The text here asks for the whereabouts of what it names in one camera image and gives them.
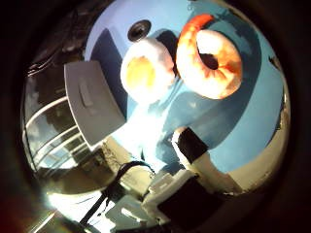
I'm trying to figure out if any fried egg plush toy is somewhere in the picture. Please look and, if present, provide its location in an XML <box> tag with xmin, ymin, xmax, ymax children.
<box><xmin>120</xmin><ymin>37</ymin><xmax>178</xmax><ymax>105</ymax></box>

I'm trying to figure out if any white plastic container bin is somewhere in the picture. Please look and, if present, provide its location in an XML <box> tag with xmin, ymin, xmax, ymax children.
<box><xmin>63</xmin><ymin>60</ymin><xmax>127</xmax><ymax>149</ymax></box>

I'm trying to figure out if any black cable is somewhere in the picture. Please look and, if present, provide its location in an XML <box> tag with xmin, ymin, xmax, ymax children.
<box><xmin>80</xmin><ymin>160</ymin><xmax>154</xmax><ymax>225</ymax></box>

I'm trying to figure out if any black round table grommet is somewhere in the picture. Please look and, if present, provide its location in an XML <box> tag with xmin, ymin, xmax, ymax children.
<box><xmin>126</xmin><ymin>18</ymin><xmax>153</xmax><ymax>43</ymax></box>

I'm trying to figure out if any orange shrimp plush toy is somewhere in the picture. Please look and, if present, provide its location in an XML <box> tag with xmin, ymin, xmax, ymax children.
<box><xmin>175</xmin><ymin>13</ymin><xmax>244</xmax><ymax>100</ymax></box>

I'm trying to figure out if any blue table mat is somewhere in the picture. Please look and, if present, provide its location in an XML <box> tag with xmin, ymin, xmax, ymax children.
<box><xmin>84</xmin><ymin>0</ymin><xmax>286</xmax><ymax>174</ymax></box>

